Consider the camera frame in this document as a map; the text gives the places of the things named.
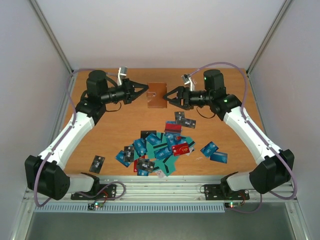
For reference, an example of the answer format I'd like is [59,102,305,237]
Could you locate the blue card right upper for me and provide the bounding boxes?
[200,141,219,158]

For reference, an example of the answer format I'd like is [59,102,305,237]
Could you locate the black card top upper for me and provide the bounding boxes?
[174,111,185,124]

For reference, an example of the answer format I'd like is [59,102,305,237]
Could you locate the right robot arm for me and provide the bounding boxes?
[163,69,295,198]

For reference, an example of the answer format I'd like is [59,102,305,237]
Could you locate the right controller board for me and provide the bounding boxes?
[224,201,243,209]

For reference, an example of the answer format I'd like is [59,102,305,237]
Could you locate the black plain card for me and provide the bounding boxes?
[140,130,157,139]

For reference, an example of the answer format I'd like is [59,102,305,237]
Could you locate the teal striped card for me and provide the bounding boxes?
[145,132,196,159]

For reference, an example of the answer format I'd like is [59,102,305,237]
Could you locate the brown leather card holder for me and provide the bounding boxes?
[146,82,167,109]

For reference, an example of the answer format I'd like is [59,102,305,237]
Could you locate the red gold VIP card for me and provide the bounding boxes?
[171,142,190,156]

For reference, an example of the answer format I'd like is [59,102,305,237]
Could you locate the grey slotted cable duct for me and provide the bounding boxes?
[34,202,225,214]

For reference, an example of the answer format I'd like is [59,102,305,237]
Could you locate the blue card pile centre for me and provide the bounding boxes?
[133,138,147,157]

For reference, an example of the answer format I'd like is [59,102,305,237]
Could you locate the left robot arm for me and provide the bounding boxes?
[24,67,149,207]

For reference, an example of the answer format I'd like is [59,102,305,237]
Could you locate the blue card far right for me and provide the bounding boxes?
[210,151,228,164]

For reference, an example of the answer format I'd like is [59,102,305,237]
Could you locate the black VIP card bottom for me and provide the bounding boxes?
[137,158,155,173]

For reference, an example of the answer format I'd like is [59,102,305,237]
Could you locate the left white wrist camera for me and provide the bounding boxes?
[117,66,128,86]

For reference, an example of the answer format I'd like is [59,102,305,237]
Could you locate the dark red card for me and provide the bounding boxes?
[164,123,182,134]

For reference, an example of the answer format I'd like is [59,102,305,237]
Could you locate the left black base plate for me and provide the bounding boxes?
[70,184,117,201]

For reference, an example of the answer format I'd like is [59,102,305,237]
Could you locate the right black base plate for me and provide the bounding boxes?
[203,184,250,201]

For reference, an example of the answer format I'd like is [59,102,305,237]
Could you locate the teal card pile bottom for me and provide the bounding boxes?
[153,160,176,177]

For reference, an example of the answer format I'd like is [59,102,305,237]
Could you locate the black vip card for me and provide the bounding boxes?
[137,158,155,173]
[89,155,105,174]
[123,145,135,163]
[177,117,196,129]

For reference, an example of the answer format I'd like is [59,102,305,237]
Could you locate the aluminium frame rails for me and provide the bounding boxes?
[22,174,298,203]

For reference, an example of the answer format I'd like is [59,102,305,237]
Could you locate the left controller board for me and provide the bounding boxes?
[87,202,104,211]

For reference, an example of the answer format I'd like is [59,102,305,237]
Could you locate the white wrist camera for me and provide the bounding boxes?
[181,74,196,91]
[117,66,128,86]

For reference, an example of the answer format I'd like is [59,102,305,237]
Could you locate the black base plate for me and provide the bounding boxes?
[70,184,117,201]
[203,184,250,201]

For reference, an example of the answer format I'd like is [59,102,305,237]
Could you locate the controller board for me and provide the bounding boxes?
[87,202,104,211]
[224,201,243,209]

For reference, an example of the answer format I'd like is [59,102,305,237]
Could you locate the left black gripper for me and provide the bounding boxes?
[101,78,149,104]

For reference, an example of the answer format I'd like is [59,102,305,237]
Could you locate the blue card left edge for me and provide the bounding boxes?
[115,150,131,168]

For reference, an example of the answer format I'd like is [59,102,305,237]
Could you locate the black VIP card top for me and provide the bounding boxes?
[177,117,196,129]

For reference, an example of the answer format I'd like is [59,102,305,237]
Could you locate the black VIP card far left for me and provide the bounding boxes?
[89,155,105,174]

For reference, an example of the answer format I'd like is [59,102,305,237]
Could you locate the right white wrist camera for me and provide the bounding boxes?
[181,74,196,91]

